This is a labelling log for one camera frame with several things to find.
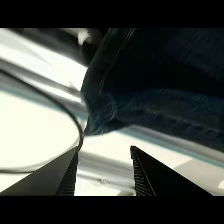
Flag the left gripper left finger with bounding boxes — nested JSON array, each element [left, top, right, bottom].
[[0, 146, 80, 197]]

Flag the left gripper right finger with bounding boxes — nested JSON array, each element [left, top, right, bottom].
[[129, 145, 213, 197]]

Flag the blue jeans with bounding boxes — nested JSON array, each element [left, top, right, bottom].
[[79, 27, 224, 155]]

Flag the black cable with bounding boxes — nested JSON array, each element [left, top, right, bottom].
[[0, 59, 85, 175]]

